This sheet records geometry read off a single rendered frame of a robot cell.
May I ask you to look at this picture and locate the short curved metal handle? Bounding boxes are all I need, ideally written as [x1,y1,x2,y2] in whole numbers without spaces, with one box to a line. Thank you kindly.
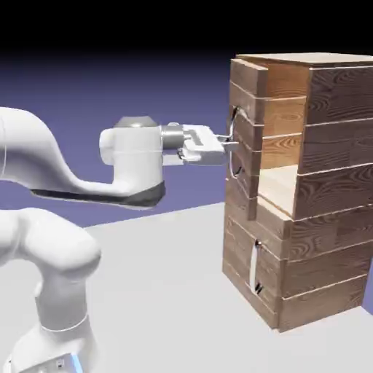
[249,239,264,294]

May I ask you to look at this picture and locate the wooden cabinet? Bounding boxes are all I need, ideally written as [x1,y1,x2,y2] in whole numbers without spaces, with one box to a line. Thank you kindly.
[221,52,373,333]

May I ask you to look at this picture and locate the tall wooden cabinet door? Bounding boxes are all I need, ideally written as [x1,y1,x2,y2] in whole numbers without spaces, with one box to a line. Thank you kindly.
[224,58,269,221]

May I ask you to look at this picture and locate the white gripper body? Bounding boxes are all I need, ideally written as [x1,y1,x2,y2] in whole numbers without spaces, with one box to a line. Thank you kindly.
[182,124,227,167]

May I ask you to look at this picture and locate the short wooden cabinet door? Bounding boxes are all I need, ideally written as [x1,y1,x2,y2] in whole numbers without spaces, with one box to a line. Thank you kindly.
[221,200,291,330]

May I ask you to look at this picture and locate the long curved metal handle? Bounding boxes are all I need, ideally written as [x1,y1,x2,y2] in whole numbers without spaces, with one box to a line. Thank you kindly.
[227,106,251,180]

